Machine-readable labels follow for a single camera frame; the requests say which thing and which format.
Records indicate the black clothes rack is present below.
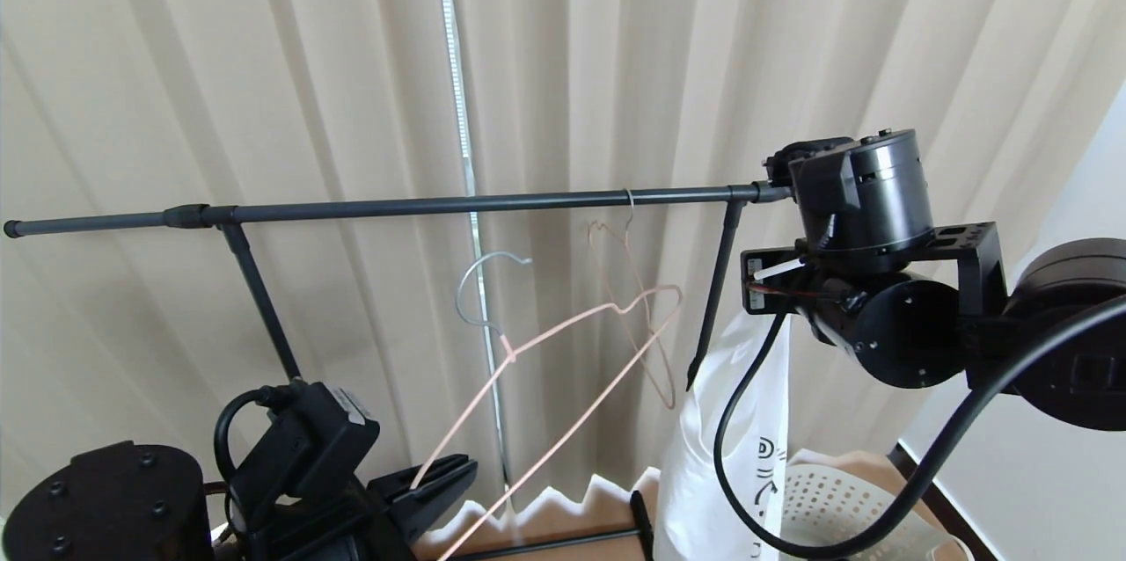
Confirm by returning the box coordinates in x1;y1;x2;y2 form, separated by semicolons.
3;181;793;561

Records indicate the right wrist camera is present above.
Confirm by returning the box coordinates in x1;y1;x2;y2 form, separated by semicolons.
762;136;854;189

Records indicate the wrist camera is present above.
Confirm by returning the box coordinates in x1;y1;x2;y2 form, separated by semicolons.
227;381;382;536
762;136;854;189

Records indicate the white laundry basket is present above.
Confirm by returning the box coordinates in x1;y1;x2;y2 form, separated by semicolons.
774;454;973;561

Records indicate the pink clothes hanger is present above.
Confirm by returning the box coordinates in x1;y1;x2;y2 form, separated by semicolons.
409;251;684;561
585;189;678;411

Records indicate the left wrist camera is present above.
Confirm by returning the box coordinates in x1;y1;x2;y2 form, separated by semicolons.
227;381;382;536

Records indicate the beige curtain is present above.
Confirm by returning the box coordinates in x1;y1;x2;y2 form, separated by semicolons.
0;0;1126;544

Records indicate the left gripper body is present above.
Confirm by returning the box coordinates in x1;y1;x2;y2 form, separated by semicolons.
264;473;419;561

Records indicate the white printed T-shirt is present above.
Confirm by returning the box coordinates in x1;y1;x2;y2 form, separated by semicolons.
653;308;793;561

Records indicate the black cable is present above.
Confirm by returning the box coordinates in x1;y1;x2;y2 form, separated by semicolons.
214;385;296;492
714;295;1126;560

